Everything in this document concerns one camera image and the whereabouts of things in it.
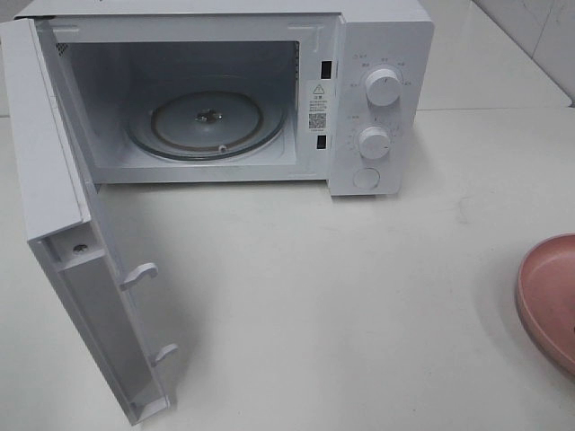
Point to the white microwave oven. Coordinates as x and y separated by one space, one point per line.
349 74

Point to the pink round plate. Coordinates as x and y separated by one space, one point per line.
545 298

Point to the white microwave door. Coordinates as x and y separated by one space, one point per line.
67 229

